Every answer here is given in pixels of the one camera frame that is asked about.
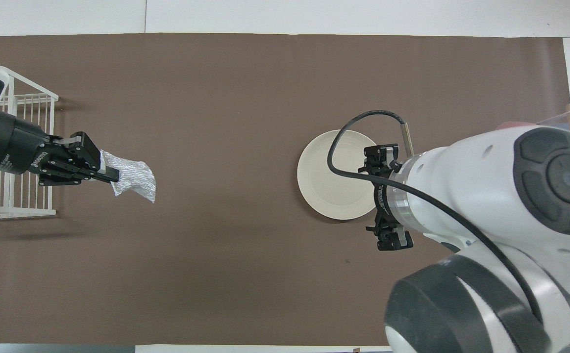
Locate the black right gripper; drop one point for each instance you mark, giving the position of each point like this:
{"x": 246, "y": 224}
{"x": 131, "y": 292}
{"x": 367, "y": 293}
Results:
{"x": 385, "y": 201}

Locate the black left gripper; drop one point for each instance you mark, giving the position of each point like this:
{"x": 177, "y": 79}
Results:
{"x": 15, "y": 144}

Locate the silver metallic sponge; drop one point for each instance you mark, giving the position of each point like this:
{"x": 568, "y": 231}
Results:
{"x": 135, "y": 179}

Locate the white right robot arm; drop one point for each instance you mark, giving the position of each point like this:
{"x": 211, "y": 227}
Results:
{"x": 485, "y": 206}

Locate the round cream plate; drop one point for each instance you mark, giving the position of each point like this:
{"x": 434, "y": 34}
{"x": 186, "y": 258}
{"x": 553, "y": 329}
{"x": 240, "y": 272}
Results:
{"x": 324, "y": 186}

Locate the brown table mat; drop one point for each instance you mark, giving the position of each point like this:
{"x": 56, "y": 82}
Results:
{"x": 216, "y": 98}

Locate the pink plastic cup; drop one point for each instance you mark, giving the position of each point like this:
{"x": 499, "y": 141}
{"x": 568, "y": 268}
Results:
{"x": 512, "y": 124}

